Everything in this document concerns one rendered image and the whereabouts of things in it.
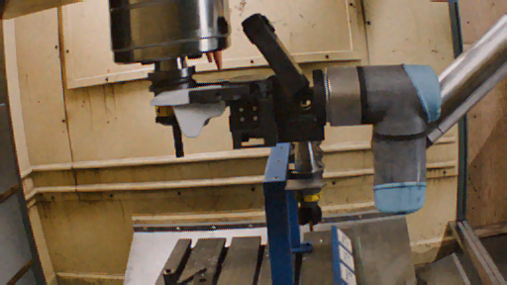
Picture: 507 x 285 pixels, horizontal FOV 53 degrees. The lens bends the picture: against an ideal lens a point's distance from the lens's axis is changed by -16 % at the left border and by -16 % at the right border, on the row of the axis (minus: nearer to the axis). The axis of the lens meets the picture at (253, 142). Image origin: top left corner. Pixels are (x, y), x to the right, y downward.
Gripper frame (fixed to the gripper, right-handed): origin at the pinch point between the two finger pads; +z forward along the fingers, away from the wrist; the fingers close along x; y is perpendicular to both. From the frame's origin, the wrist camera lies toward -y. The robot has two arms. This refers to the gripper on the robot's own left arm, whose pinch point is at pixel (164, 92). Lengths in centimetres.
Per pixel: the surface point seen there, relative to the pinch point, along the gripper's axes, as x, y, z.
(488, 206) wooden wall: 258, 118, -134
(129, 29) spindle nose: -7.4, -9.0, 1.9
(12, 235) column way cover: 17, 27, 42
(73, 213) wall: 101, 51, 65
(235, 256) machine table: 67, 52, 4
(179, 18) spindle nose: -7.4, -9.5, -4.4
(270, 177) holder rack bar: 26.1, 19.4, -10.4
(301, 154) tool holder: 29.2, 16.5, -15.8
